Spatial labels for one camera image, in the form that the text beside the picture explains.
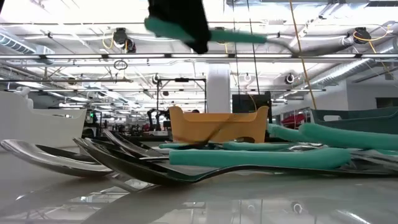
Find white building pillar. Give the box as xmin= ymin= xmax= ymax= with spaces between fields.
xmin=206 ymin=63 xmax=232 ymax=114

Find distant black robot arms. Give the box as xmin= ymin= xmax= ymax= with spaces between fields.
xmin=146 ymin=108 xmax=172 ymax=132

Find orange plastic bin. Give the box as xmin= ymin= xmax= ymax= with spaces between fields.
xmin=169 ymin=105 xmax=270 ymax=144

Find red storage bin rack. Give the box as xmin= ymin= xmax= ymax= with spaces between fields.
xmin=280 ymin=113 xmax=308 ymax=130

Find white plastic bin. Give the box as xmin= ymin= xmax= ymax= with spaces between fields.
xmin=0 ymin=91 xmax=87 ymax=147

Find teal plastic bin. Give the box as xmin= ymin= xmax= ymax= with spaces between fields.
xmin=310 ymin=106 xmax=398 ymax=135

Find black ceiling cable reel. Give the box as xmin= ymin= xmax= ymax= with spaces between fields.
xmin=353 ymin=27 xmax=373 ymax=45
xmin=111 ymin=27 xmax=137 ymax=54

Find black metal station frame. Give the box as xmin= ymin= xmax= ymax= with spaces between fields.
xmin=156 ymin=77 xmax=208 ymax=121

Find black hanging cable loop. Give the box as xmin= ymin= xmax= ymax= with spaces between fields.
xmin=113 ymin=59 xmax=129 ymax=71

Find long ceiling light rail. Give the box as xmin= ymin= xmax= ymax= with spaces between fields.
xmin=0 ymin=53 xmax=398 ymax=60

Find yellow hanging cable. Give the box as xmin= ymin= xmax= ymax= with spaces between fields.
xmin=289 ymin=0 xmax=317 ymax=110

